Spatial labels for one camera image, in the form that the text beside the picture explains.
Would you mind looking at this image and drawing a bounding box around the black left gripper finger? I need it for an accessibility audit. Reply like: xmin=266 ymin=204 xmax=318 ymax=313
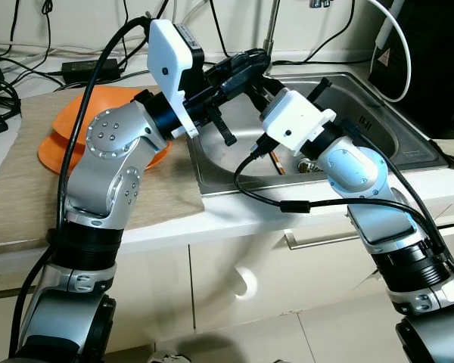
xmin=209 ymin=64 xmax=271 ymax=99
xmin=225 ymin=48 xmax=272 ymax=75

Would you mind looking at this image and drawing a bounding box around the orange plastic bowl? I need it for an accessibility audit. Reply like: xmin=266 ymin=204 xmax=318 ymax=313
xmin=38 ymin=132 xmax=172 ymax=174
xmin=50 ymin=85 xmax=148 ymax=148

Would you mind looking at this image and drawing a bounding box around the steel faucet pipe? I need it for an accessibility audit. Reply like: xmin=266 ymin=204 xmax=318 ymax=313
xmin=262 ymin=0 xmax=282 ymax=63

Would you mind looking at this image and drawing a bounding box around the sink drain strainer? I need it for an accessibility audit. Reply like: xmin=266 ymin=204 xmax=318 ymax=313
xmin=297 ymin=155 xmax=324 ymax=174

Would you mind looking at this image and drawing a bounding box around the stainless steel sink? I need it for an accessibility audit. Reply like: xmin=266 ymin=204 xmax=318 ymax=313
xmin=185 ymin=64 xmax=449 ymax=199

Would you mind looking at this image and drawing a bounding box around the black appliance with warning label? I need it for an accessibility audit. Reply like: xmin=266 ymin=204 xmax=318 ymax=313
xmin=368 ymin=0 xmax=454 ymax=141

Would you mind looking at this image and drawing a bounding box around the black power adapter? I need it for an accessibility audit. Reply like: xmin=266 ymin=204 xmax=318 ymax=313
xmin=62 ymin=58 xmax=122 ymax=84

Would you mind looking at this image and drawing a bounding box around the cream cabinet door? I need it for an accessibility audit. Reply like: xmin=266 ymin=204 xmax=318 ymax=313
xmin=0 ymin=242 xmax=197 ymax=356
xmin=188 ymin=219 xmax=409 ymax=341

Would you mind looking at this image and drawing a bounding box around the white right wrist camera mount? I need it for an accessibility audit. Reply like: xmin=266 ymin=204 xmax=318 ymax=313
xmin=258 ymin=88 xmax=338 ymax=153

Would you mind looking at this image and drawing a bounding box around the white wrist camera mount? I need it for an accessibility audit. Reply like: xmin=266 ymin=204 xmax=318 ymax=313
xmin=258 ymin=88 xmax=338 ymax=153
xmin=147 ymin=19 xmax=201 ymax=139

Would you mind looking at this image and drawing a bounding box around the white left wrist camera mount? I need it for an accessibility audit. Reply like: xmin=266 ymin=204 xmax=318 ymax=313
xmin=147 ymin=19 xmax=201 ymax=139

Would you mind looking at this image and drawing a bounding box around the white curved hose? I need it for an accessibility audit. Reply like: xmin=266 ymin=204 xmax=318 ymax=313
xmin=363 ymin=0 xmax=412 ymax=104

